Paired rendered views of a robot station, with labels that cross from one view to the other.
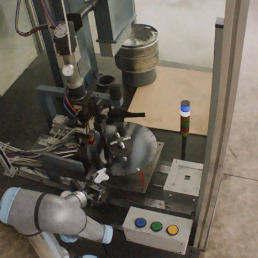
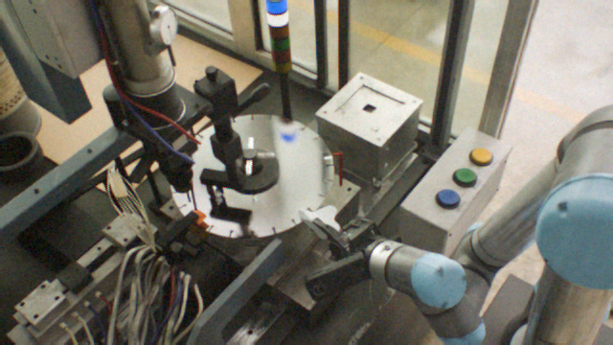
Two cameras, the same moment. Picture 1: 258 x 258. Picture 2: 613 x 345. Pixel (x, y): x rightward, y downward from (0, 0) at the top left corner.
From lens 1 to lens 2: 109 cm
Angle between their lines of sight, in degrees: 49
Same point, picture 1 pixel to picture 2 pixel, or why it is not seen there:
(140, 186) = (342, 190)
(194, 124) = not seen: hidden behind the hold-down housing
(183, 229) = (484, 142)
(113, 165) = (297, 195)
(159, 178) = not seen: hidden behind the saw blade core
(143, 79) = (29, 116)
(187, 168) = (348, 103)
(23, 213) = not seen: outside the picture
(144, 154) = (293, 140)
